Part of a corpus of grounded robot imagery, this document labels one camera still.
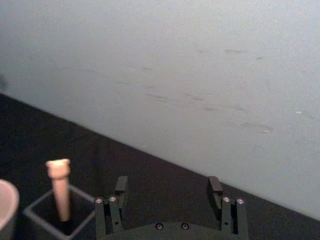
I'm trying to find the roll of white tape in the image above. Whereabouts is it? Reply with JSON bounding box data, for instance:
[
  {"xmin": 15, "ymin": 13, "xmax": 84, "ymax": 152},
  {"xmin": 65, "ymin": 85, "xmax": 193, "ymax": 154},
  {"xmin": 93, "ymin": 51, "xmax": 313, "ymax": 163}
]
[{"xmin": 0, "ymin": 178, "xmax": 21, "ymax": 240}]

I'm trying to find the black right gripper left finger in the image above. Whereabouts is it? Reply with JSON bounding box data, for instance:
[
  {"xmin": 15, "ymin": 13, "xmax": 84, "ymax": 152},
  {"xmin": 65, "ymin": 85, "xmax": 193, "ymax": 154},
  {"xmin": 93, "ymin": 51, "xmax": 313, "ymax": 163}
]
[{"xmin": 93, "ymin": 175, "xmax": 129, "ymax": 239}]

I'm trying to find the black table cloth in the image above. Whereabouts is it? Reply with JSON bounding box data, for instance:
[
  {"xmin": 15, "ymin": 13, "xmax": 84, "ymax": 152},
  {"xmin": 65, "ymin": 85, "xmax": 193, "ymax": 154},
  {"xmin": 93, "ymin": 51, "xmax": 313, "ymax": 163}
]
[{"xmin": 0, "ymin": 92, "xmax": 320, "ymax": 240}]

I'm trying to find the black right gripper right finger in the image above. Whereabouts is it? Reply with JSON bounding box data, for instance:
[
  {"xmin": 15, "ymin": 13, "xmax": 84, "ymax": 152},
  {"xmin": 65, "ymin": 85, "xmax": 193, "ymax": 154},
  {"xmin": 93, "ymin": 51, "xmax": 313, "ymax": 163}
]
[{"xmin": 206, "ymin": 175, "xmax": 249, "ymax": 237}]

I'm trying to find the white three-armed plastic piece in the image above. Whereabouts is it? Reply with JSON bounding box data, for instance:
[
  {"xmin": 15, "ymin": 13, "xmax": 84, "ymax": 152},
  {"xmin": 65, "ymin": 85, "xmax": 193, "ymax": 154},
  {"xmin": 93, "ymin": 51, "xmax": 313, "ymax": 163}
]
[{"xmin": 45, "ymin": 158, "xmax": 72, "ymax": 223}]

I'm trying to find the plain pale wall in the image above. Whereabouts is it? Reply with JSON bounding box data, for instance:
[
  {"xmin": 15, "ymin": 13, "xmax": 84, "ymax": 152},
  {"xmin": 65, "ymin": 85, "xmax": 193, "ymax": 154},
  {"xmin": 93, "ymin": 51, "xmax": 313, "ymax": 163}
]
[{"xmin": 0, "ymin": 0, "xmax": 320, "ymax": 222}]

